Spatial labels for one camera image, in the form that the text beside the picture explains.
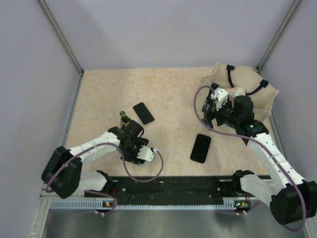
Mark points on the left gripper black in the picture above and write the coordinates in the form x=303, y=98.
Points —
x=127, y=156

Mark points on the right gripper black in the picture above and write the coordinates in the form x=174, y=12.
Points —
x=209, y=115

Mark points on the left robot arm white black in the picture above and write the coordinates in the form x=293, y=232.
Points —
x=63, y=174

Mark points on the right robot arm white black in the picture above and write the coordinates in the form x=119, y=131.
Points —
x=290, y=197

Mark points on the phone in white case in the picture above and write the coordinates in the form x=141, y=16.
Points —
x=143, y=113

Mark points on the phone in black case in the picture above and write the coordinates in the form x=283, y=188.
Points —
x=200, y=149

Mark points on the pink white item in bag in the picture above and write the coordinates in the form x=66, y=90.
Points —
x=236, y=91

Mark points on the green glass bottle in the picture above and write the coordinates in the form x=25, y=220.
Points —
x=124, y=119

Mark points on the beige canvas tote bag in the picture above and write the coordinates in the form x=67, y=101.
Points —
x=260, y=90

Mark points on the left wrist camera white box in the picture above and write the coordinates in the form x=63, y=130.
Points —
x=147, y=154

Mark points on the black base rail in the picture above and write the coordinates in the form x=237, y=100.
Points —
x=169, y=190

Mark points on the white slotted cable duct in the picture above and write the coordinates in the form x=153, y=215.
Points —
x=101, y=204

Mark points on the right aluminium frame post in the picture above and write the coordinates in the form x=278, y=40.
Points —
x=290, y=14

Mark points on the aluminium frame post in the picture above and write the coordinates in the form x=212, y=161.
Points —
x=60, y=35
x=290, y=14

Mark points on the left aluminium frame post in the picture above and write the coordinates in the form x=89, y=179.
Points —
x=60, y=35

